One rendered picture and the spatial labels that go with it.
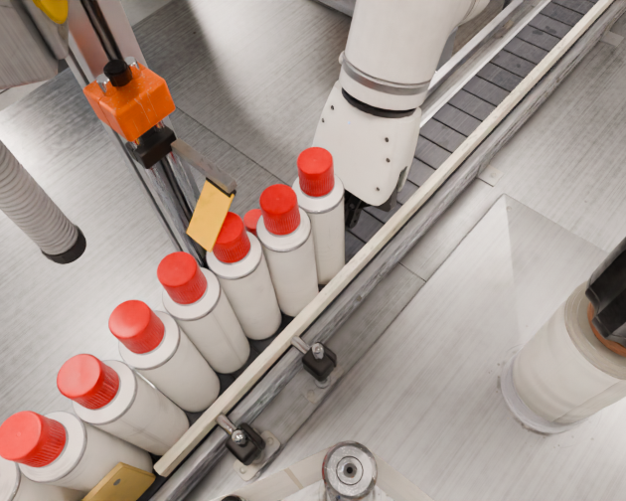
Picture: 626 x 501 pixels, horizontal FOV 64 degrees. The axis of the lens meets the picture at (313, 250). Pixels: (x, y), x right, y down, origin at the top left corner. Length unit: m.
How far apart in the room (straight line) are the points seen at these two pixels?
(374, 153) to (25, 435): 0.37
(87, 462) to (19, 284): 0.40
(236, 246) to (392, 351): 0.24
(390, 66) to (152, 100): 0.20
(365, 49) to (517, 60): 0.48
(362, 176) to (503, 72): 0.42
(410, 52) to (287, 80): 0.49
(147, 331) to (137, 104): 0.17
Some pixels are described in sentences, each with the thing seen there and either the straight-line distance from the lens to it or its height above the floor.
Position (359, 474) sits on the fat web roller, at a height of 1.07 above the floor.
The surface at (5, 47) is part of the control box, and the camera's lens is 0.25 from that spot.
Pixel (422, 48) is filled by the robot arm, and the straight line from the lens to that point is 0.46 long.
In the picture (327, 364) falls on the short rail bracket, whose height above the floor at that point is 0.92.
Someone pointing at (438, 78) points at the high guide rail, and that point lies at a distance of 0.73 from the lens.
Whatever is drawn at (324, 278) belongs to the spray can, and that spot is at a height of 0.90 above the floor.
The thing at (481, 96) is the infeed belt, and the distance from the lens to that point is 0.83.
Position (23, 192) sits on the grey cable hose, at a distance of 0.40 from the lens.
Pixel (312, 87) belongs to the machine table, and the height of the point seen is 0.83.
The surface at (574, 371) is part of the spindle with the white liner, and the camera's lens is 0.45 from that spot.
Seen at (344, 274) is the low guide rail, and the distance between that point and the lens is 0.58.
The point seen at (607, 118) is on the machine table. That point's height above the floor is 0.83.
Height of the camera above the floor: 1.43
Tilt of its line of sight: 60 degrees down
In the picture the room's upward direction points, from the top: 7 degrees counter-clockwise
